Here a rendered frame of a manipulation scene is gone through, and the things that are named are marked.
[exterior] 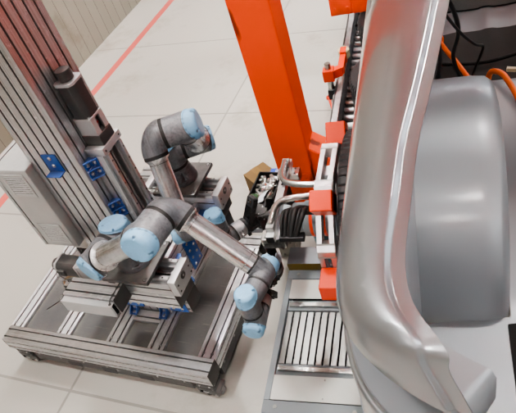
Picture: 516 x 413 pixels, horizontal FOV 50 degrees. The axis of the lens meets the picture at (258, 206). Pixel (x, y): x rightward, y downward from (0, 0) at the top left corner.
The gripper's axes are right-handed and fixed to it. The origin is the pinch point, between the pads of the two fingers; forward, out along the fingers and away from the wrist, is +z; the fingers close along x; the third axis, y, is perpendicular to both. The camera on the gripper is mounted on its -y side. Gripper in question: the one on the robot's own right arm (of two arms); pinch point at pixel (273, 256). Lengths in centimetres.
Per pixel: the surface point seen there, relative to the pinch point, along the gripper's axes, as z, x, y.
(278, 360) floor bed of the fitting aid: 0, 17, -78
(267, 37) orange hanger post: 56, -2, 59
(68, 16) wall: 349, 292, -37
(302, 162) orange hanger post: 56, -2, -3
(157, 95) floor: 256, 177, -83
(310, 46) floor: 307, 45, -83
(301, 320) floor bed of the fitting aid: 22, 9, -77
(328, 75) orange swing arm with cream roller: 177, 6, -35
